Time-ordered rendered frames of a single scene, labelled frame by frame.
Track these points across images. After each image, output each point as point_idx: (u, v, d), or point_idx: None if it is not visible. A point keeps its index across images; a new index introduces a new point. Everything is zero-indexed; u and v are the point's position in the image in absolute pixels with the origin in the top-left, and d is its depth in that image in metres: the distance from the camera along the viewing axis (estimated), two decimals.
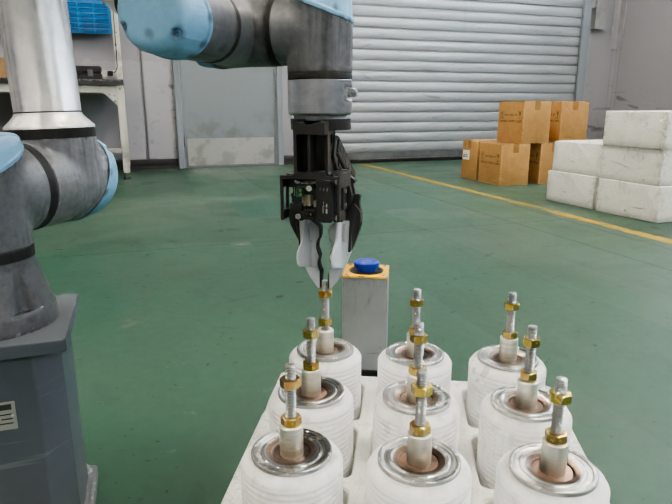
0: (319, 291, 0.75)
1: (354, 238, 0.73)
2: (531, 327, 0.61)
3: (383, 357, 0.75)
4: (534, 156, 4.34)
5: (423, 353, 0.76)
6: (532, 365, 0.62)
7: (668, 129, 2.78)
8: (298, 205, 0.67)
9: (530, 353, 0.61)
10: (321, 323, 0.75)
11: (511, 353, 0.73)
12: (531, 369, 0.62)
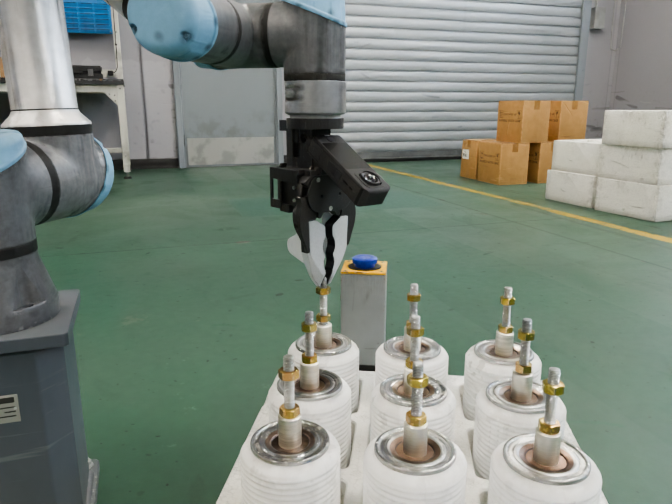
0: (326, 288, 0.76)
1: (302, 240, 0.72)
2: (526, 321, 0.62)
3: (381, 352, 0.76)
4: (533, 155, 4.35)
5: (420, 347, 0.77)
6: (527, 358, 0.63)
7: (667, 129, 2.79)
8: None
9: (525, 346, 0.62)
10: (329, 318, 0.77)
11: (507, 347, 0.74)
12: (526, 362, 0.63)
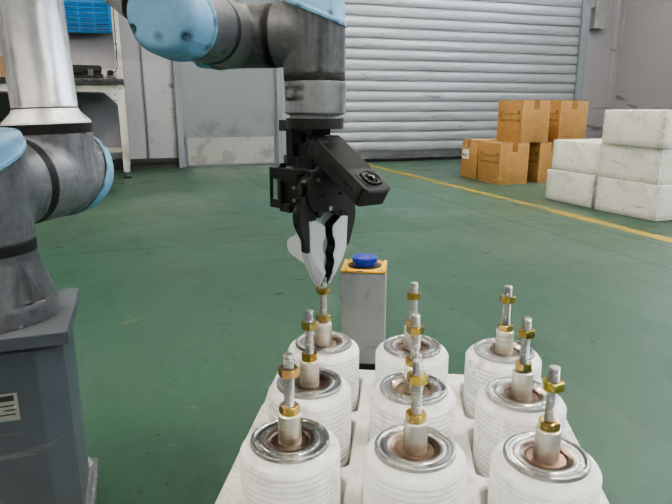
0: (317, 286, 0.76)
1: (302, 240, 0.72)
2: (526, 319, 0.62)
3: (381, 350, 0.76)
4: (533, 155, 4.35)
5: (420, 346, 0.77)
6: (527, 356, 0.63)
7: (667, 128, 2.79)
8: None
9: (525, 344, 0.62)
10: (317, 318, 0.77)
11: (507, 345, 0.74)
12: (526, 360, 0.63)
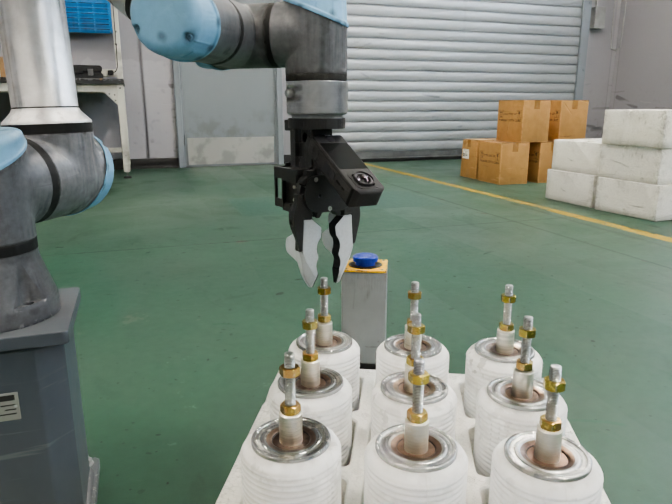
0: (323, 289, 0.75)
1: (296, 238, 0.72)
2: (527, 318, 0.62)
3: (382, 349, 0.76)
4: (533, 155, 4.35)
5: (421, 345, 0.77)
6: (528, 355, 0.63)
7: (667, 128, 2.79)
8: None
9: (526, 343, 0.62)
10: (327, 319, 0.77)
11: (508, 344, 0.74)
12: (527, 359, 0.63)
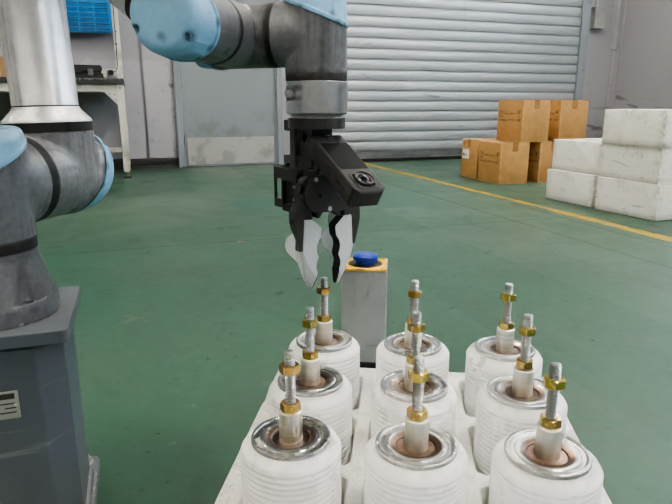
0: (317, 287, 0.76)
1: (296, 238, 0.72)
2: (527, 316, 0.62)
3: (382, 348, 0.76)
4: (533, 155, 4.35)
5: (421, 344, 0.77)
6: (528, 354, 0.63)
7: (667, 128, 2.79)
8: None
9: (526, 342, 0.62)
10: (319, 319, 0.77)
11: (508, 343, 0.74)
12: (527, 358, 0.63)
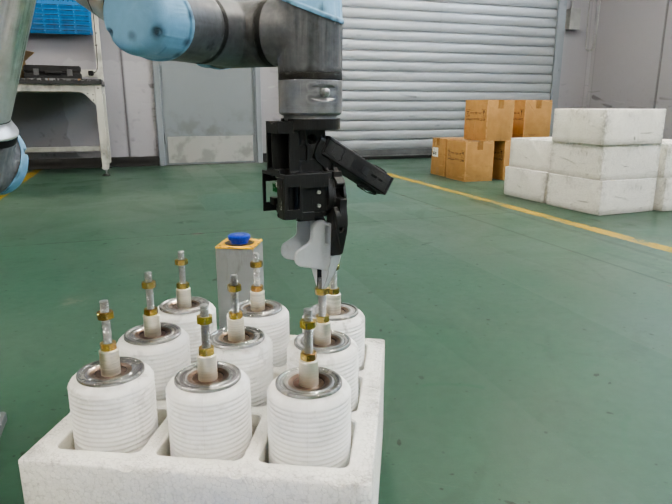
0: (175, 259, 0.89)
1: (338, 242, 0.71)
2: (318, 278, 0.75)
3: (230, 311, 0.89)
4: (499, 153, 4.48)
5: (265, 308, 0.90)
6: (322, 310, 0.76)
7: (608, 126, 2.92)
8: (273, 199, 0.71)
9: (319, 300, 0.75)
10: (178, 286, 0.90)
11: (334, 306, 0.87)
12: (321, 313, 0.76)
